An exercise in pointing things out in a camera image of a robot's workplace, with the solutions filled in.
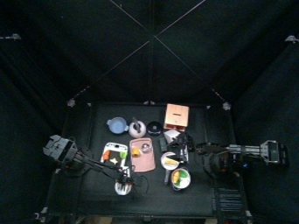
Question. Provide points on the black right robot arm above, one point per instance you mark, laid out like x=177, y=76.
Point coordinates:
x=249, y=150

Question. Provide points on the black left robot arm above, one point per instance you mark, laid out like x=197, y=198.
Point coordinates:
x=62, y=150

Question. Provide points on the white plate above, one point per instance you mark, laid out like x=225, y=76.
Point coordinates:
x=169, y=164

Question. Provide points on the white red round dish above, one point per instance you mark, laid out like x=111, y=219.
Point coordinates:
x=123, y=189

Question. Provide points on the yellow toy food piece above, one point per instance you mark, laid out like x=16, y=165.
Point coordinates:
x=170, y=161

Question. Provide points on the small white cube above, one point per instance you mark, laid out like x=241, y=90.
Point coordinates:
x=171, y=135

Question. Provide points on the small black rectangular block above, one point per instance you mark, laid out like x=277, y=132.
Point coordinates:
x=163, y=144

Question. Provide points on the pink rectangular tray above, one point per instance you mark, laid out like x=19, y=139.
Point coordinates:
x=142, y=162

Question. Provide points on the orange toy food piece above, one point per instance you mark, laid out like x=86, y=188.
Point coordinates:
x=177, y=176

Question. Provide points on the green toy vegetable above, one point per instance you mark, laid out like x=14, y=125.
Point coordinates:
x=123, y=155

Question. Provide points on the white bowl dark rim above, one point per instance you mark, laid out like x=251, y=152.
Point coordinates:
x=181, y=178

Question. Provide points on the clear round glass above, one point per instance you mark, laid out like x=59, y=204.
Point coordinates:
x=146, y=148

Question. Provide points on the white toy food tray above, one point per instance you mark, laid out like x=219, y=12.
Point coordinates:
x=114, y=154

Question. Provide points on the black round lid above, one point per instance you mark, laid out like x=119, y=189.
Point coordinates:
x=154, y=128

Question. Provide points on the orange toy carrot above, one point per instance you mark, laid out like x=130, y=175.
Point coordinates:
x=106, y=155

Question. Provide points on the light wooden box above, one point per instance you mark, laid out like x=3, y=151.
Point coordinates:
x=177, y=116

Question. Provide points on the orange toy cup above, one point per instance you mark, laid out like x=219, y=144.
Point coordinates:
x=135, y=151

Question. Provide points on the green toy food piece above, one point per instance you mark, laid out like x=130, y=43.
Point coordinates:
x=179, y=183

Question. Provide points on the blue toy pot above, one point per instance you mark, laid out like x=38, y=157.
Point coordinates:
x=118, y=125

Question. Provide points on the white text label sticker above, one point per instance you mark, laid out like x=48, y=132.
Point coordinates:
x=229, y=199

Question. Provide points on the grey frame clamp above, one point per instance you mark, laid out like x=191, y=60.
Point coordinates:
x=226, y=106
x=148, y=102
x=291, y=38
x=15, y=36
x=71, y=102

